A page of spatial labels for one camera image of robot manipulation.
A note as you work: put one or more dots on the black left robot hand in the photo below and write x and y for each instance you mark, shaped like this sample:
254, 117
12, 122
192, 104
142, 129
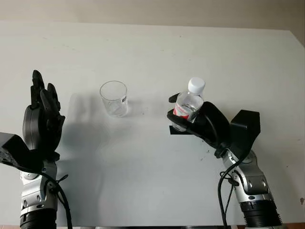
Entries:
35, 128

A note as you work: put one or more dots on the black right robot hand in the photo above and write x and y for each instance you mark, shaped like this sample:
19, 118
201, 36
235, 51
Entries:
216, 128

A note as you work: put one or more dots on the clear water bottle white cap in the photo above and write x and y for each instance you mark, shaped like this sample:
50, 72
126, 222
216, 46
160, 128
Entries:
189, 102

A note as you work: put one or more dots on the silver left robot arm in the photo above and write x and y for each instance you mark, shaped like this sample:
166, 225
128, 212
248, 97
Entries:
33, 195

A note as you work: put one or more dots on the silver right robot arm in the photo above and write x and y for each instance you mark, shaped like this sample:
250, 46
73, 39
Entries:
255, 190

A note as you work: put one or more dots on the clear plastic cup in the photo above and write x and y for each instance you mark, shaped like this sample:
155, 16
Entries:
114, 105

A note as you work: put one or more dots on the black tape strip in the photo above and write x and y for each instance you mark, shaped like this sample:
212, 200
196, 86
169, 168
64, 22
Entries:
177, 132

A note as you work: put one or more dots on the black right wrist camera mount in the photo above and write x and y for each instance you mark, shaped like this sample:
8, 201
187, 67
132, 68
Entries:
245, 131

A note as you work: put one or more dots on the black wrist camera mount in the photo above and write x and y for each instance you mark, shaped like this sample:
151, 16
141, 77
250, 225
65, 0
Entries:
245, 131
14, 150

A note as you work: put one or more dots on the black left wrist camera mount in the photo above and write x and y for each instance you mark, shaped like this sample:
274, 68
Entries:
14, 150

